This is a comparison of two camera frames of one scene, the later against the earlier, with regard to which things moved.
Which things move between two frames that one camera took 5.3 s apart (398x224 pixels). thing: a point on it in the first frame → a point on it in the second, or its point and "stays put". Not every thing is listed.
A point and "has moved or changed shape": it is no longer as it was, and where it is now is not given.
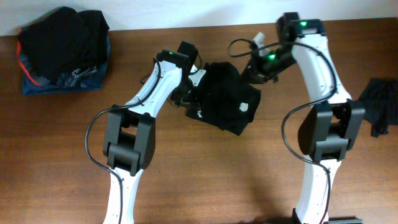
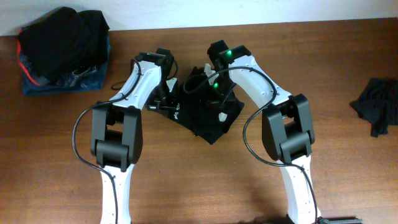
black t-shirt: [227, 102] has moved or changed shape
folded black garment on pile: [64, 41] stays put
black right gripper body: [268, 66] → [221, 89]
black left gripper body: [186, 93] → [160, 97]
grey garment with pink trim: [38, 79] stays put
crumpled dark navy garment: [380, 98] stays put
